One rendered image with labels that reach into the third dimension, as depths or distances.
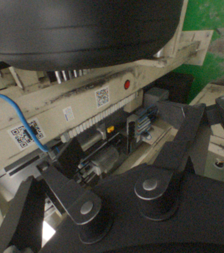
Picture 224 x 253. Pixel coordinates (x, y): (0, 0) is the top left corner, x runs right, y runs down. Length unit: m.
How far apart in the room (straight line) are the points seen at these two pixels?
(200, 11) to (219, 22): 0.18
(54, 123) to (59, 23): 0.28
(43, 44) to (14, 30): 0.05
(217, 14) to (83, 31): 1.38
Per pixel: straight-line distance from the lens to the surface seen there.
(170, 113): 0.17
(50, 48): 0.30
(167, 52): 0.75
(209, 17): 1.59
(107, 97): 0.57
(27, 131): 0.40
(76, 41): 0.29
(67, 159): 0.17
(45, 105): 0.43
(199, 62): 1.59
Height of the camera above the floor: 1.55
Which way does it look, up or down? 34 degrees down
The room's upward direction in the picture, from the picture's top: 125 degrees counter-clockwise
